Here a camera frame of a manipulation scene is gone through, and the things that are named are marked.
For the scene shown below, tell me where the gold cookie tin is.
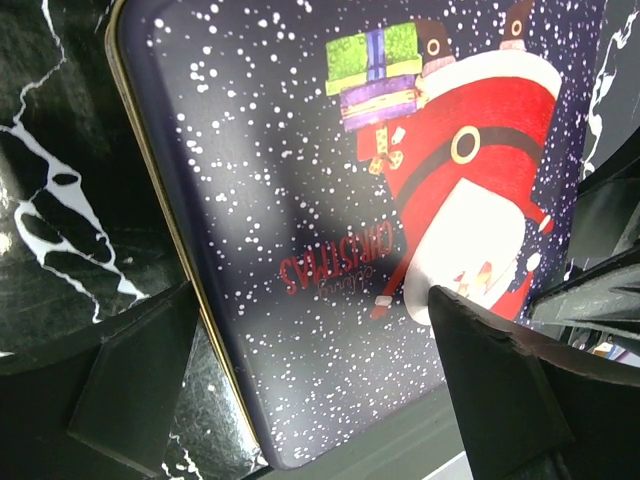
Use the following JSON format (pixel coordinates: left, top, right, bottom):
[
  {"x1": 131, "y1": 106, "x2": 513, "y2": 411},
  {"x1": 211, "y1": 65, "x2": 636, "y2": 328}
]
[{"x1": 105, "y1": 1, "x2": 259, "y2": 445}]

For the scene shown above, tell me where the gold tin lid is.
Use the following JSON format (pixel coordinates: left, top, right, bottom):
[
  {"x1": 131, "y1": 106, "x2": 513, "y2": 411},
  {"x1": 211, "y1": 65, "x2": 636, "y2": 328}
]
[{"x1": 112, "y1": 0, "x2": 609, "y2": 471}]

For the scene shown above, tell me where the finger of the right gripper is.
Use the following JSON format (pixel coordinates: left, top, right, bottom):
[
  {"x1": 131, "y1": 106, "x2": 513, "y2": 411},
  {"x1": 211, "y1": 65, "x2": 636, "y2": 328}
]
[{"x1": 529, "y1": 162, "x2": 639, "y2": 340}]

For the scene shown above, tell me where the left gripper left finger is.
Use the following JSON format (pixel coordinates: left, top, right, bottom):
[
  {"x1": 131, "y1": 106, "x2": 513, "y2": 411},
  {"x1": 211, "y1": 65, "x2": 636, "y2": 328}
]
[{"x1": 1, "y1": 282, "x2": 199, "y2": 479}]

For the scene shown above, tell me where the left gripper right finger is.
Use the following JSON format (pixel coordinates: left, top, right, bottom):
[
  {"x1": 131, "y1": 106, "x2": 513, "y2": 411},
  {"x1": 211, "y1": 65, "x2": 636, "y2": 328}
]
[{"x1": 427, "y1": 286, "x2": 639, "y2": 479}]

